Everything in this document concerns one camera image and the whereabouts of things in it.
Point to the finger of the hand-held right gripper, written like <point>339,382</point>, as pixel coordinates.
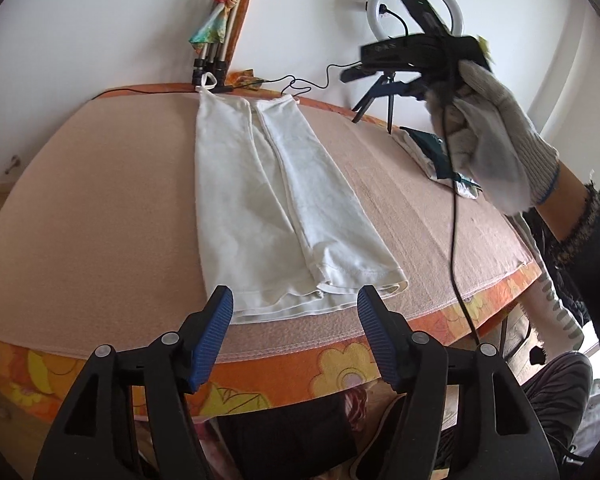
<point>357,74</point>

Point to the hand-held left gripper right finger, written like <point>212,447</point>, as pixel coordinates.
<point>377,340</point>

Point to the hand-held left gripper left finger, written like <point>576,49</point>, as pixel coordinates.
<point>212,340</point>

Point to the white pants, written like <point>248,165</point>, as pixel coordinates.
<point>280,200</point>

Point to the person's right forearm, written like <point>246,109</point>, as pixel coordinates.
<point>580,230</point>

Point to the person's right hand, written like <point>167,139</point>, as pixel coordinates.
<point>495,140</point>

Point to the small blue black tripod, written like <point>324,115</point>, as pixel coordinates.
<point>387,91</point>

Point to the orange floral blanket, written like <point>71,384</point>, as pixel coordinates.
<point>290,380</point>

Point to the folded teal white garment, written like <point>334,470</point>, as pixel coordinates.
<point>432,155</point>

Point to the dark cloth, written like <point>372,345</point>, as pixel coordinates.
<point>285,440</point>

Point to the folded silver tripod stand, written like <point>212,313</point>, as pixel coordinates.
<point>220,45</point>

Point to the colourful patterned cloth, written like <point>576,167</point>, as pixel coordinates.
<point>215,20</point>

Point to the pink blanket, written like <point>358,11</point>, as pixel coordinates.
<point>105,220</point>

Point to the white garment with grey print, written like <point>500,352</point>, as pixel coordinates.
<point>555,305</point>

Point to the person's grey striped leg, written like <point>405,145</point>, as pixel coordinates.
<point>562,395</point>

